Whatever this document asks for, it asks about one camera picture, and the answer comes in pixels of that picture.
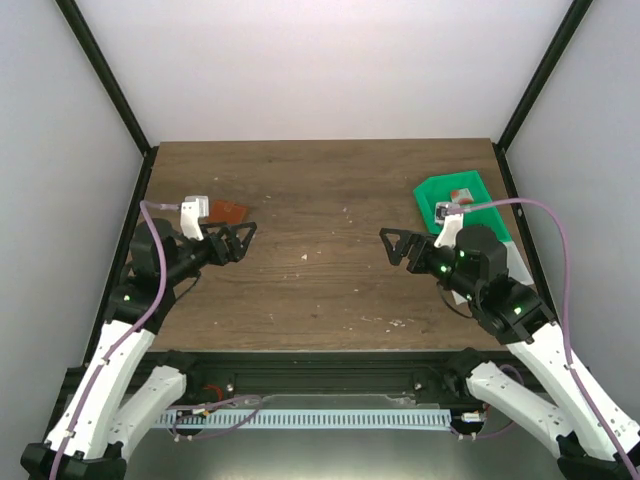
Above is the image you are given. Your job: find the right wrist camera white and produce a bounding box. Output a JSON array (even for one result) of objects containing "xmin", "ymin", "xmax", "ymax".
[{"xmin": 434, "ymin": 202, "xmax": 471, "ymax": 248}]

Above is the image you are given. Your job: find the black frame post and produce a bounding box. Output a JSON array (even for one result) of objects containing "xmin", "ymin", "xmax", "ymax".
[
  {"xmin": 492, "ymin": 0, "xmax": 594, "ymax": 151},
  {"xmin": 54, "ymin": 0, "xmax": 153, "ymax": 156}
]

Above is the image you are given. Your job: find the white slotted cable duct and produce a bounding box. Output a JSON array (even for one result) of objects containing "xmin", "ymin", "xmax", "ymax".
[{"xmin": 151, "ymin": 409, "xmax": 452, "ymax": 431}]

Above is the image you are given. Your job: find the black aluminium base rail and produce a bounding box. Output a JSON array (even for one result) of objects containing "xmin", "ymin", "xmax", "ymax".
[{"xmin": 62, "ymin": 349, "xmax": 591, "ymax": 401}]

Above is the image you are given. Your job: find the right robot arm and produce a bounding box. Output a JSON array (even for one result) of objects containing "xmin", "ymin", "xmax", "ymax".
[{"xmin": 380, "ymin": 225, "xmax": 639, "ymax": 479}]

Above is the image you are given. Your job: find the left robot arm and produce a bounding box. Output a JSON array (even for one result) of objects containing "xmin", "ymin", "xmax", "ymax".
[{"xmin": 20, "ymin": 218, "xmax": 257, "ymax": 479}]

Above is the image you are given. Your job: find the left black frame post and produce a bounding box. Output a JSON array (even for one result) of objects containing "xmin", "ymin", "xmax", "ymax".
[{"xmin": 54, "ymin": 0, "xmax": 153, "ymax": 156}]

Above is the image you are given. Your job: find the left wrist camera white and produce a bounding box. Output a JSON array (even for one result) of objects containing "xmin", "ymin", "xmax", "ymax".
[{"xmin": 180, "ymin": 195, "xmax": 209, "ymax": 241}]

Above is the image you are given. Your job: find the right black frame post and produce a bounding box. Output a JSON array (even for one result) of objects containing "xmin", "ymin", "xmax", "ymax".
[{"xmin": 492, "ymin": 0, "xmax": 594, "ymax": 151}]

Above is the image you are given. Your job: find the green bin middle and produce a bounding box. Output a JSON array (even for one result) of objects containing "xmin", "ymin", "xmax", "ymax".
[{"xmin": 418, "ymin": 202, "xmax": 512, "ymax": 242}]

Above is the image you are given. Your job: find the green bin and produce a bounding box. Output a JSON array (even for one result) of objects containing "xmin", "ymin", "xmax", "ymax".
[
  {"xmin": 418, "ymin": 202, "xmax": 512, "ymax": 242},
  {"xmin": 413, "ymin": 170, "xmax": 491, "ymax": 219}
]

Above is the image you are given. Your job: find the white bin near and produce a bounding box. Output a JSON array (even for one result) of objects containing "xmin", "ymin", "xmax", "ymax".
[{"xmin": 452, "ymin": 240, "xmax": 534, "ymax": 306}]

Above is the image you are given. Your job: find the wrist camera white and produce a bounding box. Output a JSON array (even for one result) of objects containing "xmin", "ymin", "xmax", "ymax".
[
  {"xmin": 180, "ymin": 195, "xmax": 209, "ymax": 241},
  {"xmin": 434, "ymin": 202, "xmax": 471, "ymax": 248}
]

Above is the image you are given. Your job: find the red white card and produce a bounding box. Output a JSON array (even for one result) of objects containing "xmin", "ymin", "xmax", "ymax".
[{"xmin": 450, "ymin": 188, "xmax": 474, "ymax": 205}]

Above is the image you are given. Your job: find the green bin far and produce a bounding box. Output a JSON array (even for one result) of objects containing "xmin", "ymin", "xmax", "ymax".
[{"xmin": 413, "ymin": 170, "xmax": 491, "ymax": 219}]

